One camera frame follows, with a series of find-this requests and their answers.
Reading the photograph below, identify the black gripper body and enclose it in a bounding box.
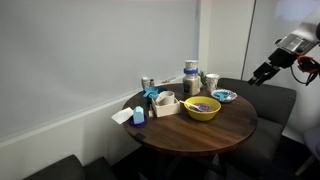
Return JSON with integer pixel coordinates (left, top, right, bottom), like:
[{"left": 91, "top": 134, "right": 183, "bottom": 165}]
[{"left": 255, "top": 47, "right": 298, "bottom": 80}]

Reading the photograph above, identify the beige mug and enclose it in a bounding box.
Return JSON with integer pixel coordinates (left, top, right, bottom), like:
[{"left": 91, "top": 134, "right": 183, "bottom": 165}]
[{"left": 155, "top": 90, "right": 176, "bottom": 107}]

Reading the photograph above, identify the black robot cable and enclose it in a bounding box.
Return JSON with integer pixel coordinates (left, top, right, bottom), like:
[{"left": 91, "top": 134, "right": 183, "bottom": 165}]
[{"left": 289, "top": 62, "right": 320, "bottom": 87}]

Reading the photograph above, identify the blue serving spoon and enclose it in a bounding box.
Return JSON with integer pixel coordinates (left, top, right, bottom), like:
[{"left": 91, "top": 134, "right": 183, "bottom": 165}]
[{"left": 212, "top": 91, "right": 232, "bottom": 102}]

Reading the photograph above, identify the round dark blue lid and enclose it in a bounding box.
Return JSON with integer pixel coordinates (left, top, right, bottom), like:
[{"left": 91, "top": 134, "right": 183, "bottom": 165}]
[{"left": 128, "top": 116, "right": 148, "bottom": 128}]

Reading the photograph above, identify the teal measuring cup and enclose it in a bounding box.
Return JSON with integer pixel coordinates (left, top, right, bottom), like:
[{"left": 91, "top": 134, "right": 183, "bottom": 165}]
[{"left": 142, "top": 86, "right": 161, "bottom": 101}]

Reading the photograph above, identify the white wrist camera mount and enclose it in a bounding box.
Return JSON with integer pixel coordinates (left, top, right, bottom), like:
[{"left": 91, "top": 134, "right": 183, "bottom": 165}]
[{"left": 274, "top": 31, "right": 318, "bottom": 55}]

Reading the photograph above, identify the grey chair with pale leg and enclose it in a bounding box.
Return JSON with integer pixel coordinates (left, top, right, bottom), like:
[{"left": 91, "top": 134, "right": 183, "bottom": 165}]
[{"left": 294, "top": 124, "right": 320, "bottom": 177}]

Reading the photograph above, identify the beige wooden tray box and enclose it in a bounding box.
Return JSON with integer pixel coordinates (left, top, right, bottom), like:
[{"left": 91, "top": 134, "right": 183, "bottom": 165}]
[{"left": 150, "top": 96, "right": 182, "bottom": 119}]

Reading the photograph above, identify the dark grey upholstered chair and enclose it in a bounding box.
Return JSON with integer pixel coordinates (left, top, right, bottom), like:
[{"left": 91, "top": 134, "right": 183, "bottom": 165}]
[{"left": 205, "top": 77, "right": 298, "bottom": 180}]

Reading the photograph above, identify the white plastic spoon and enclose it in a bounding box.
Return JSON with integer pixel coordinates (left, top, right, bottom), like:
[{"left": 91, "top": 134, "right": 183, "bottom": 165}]
[{"left": 178, "top": 99, "right": 204, "bottom": 112}]

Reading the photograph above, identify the green item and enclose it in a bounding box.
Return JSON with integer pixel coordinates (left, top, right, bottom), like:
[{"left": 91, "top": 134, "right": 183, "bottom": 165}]
[{"left": 198, "top": 70, "right": 207, "bottom": 86}]

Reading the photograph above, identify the blue patterned paper plate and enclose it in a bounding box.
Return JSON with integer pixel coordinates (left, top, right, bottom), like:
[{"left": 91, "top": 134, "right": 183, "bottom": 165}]
[{"left": 210, "top": 88, "right": 239, "bottom": 104}]

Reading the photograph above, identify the round dark wooden table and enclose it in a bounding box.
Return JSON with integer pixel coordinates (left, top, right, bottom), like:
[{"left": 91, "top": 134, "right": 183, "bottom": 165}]
[{"left": 121, "top": 82, "right": 259, "bottom": 180}]

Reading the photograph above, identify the yellow cereal bowl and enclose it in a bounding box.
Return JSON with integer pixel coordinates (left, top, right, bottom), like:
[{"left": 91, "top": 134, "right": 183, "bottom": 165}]
[{"left": 183, "top": 95, "right": 222, "bottom": 122}]

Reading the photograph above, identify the white paper napkin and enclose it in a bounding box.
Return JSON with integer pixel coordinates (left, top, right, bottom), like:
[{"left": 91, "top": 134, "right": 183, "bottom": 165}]
[{"left": 110, "top": 106, "right": 135, "bottom": 126}]

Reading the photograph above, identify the patterned paper cup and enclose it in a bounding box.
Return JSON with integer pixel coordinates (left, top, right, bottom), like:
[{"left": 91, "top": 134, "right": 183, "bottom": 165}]
[
  {"left": 205, "top": 73, "right": 221, "bottom": 93},
  {"left": 184, "top": 59, "right": 200, "bottom": 71}
]

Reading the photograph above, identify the orange cable clip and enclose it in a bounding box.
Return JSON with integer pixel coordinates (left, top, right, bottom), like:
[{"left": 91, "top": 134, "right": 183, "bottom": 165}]
[{"left": 296, "top": 55, "right": 318, "bottom": 74}]

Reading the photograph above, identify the small light blue carton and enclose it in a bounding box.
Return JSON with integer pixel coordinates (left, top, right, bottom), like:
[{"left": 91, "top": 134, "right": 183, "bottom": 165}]
[{"left": 132, "top": 105, "right": 146, "bottom": 125}]

